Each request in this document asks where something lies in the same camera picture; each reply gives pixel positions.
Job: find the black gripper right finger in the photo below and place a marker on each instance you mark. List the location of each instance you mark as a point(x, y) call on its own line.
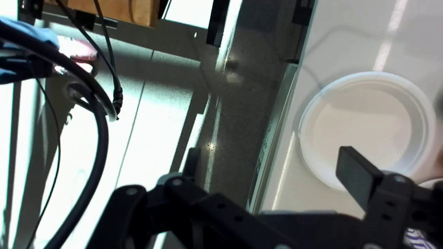
point(357, 173)

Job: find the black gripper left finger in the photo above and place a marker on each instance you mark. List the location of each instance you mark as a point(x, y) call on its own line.
point(192, 163)

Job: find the white round plate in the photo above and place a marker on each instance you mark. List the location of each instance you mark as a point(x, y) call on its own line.
point(368, 119)

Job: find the striped patterned plate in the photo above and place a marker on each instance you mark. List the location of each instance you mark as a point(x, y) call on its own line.
point(417, 238)

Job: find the wooden box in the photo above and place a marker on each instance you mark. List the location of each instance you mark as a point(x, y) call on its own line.
point(115, 8)

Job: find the blue cloth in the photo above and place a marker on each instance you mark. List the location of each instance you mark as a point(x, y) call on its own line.
point(22, 32)

